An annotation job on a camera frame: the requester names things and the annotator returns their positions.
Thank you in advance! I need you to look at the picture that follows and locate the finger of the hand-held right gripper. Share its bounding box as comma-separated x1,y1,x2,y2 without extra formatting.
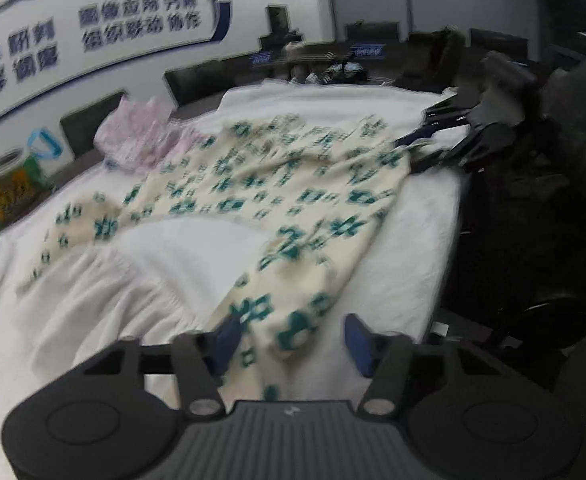
419,91,474,129
392,126,468,176

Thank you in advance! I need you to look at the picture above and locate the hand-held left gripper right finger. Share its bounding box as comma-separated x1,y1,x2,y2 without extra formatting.
343,313,506,417

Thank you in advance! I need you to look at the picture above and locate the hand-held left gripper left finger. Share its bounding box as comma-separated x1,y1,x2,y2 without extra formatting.
80,317,246,418

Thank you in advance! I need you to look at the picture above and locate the cream green patterned sweater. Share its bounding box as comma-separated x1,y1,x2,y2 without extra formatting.
16,112,421,403

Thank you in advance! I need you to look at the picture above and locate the pile of light clothes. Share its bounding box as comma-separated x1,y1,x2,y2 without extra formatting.
280,40,370,85

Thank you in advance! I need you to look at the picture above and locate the white bed sheet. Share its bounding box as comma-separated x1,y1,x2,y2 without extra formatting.
0,82,466,413

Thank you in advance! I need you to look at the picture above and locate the black device on stand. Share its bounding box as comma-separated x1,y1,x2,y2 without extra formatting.
258,5,304,53

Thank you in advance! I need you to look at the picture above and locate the black office chair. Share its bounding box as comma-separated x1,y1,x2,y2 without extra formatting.
438,52,586,361

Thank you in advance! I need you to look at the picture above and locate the pink patterned garment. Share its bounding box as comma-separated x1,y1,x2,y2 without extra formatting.
94,92,210,177

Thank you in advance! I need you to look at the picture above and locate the green printed bag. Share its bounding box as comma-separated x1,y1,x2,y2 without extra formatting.
0,155,56,250

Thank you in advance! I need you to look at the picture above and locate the light blue loop handle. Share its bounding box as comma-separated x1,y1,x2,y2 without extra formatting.
25,127,65,162

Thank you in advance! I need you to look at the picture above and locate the blue wall lettering sign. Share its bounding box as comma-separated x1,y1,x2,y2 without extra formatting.
0,0,235,137

